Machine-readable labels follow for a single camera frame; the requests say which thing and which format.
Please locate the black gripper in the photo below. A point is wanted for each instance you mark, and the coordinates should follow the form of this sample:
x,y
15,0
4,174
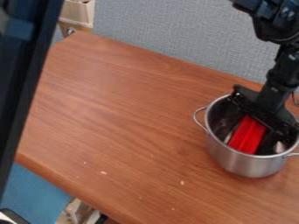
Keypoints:
x,y
265,115

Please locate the red plastic block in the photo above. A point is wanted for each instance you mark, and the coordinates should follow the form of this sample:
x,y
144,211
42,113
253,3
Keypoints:
x,y
249,135

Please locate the stainless steel pot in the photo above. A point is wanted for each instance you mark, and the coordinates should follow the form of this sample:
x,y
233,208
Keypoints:
x,y
246,165

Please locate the dark blue arm link foreground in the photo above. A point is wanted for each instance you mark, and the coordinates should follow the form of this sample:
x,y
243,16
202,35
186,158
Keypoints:
x,y
27,27

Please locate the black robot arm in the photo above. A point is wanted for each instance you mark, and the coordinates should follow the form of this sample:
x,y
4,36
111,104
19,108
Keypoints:
x,y
275,20

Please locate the dark object bottom corner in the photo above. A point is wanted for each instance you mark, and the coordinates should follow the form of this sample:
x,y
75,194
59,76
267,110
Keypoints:
x,y
10,217

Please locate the light wooden furniture piece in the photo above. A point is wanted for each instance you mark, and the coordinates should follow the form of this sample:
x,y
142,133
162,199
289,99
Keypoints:
x,y
76,16

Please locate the wooden frame under table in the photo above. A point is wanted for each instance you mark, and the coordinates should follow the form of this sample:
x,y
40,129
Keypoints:
x,y
78,213

